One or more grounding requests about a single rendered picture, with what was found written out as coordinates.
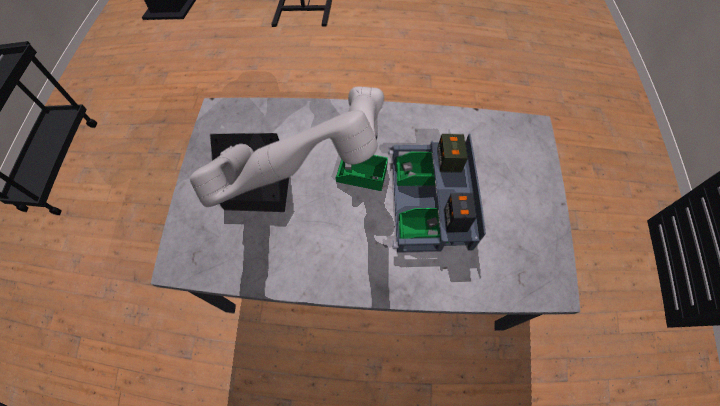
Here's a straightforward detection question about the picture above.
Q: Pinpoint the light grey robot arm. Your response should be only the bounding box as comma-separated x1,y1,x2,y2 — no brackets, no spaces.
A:
190,86,384,207

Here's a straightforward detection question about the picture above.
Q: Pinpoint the green bin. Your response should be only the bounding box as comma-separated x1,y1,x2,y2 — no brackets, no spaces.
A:
399,208,440,239
337,155,388,191
396,152,435,186

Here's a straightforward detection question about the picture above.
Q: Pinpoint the olive green tool case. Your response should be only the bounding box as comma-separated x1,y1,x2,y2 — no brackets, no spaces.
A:
437,134,468,172

